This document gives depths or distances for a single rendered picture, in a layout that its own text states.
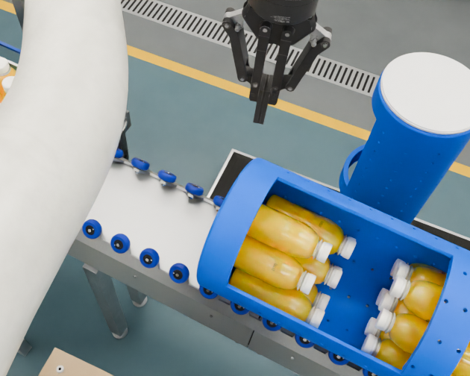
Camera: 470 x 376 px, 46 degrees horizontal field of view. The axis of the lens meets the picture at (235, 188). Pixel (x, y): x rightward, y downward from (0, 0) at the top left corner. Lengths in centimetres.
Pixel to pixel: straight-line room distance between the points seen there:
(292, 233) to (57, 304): 141
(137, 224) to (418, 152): 74
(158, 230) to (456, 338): 68
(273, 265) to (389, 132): 59
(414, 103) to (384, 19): 191
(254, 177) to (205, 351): 123
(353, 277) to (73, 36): 101
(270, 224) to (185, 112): 172
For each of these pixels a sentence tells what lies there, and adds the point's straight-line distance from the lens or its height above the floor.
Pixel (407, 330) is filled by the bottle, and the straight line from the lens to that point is 106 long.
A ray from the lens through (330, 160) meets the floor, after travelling 260.
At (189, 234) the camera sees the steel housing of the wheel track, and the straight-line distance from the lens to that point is 129.
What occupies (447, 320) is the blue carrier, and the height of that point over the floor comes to 122.
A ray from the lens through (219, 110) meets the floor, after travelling 271.
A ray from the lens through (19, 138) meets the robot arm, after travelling 27.
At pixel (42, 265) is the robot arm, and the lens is 26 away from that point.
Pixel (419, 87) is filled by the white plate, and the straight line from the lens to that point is 152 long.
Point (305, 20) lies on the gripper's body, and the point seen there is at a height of 167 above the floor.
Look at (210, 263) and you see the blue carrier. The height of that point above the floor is 115.
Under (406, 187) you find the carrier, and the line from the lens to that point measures 163.
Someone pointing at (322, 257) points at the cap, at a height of 116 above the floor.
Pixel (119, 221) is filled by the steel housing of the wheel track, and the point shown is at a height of 93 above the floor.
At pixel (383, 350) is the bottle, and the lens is 110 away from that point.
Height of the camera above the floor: 207
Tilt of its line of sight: 58 degrees down
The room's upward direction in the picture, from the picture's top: 6 degrees clockwise
